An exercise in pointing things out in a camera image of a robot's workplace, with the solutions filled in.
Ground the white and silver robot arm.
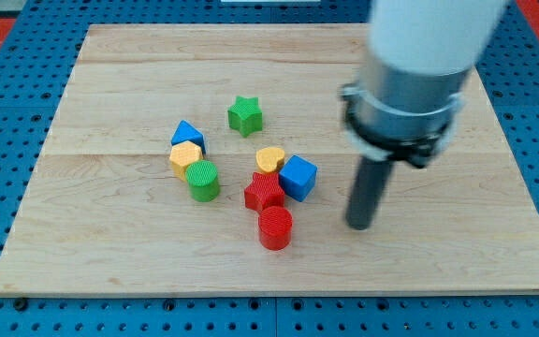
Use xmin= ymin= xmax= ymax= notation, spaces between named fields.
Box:
xmin=342 ymin=0 xmax=508 ymax=168

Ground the blue cube block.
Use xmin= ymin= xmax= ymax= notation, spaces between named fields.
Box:
xmin=279 ymin=155 xmax=317 ymax=202

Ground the yellow hexagon block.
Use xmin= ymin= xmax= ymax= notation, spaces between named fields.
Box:
xmin=169 ymin=140 xmax=204 ymax=182

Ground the yellow heart block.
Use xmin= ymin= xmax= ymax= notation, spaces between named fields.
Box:
xmin=255 ymin=147 xmax=285 ymax=174

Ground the red star block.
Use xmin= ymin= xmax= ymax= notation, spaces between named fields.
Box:
xmin=243 ymin=172 xmax=285 ymax=213

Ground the red cylinder block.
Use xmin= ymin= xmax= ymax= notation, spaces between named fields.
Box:
xmin=258 ymin=206 xmax=293 ymax=251

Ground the green star block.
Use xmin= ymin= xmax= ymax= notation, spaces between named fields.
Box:
xmin=227 ymin=95 xmax=263 ymax=138

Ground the green cylinder block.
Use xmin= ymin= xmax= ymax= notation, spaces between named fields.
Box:
xmin=185 ymin=160 xmax=220 ymax=202

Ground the light wooden board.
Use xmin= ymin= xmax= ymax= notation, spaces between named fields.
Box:
xmin=0 ymin=23 xmax=539 ymax=298

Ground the blue triangle block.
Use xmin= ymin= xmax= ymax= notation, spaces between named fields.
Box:
xmin=170 ymin=120 xmax=206 ymax=154

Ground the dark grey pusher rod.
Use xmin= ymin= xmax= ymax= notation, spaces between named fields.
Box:
xmin=345 ymin=156 xmax=394 ymax=230

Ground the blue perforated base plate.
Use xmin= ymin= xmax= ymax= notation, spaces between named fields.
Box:
xmin=0 ymin=0 xmax=539 ymax=336

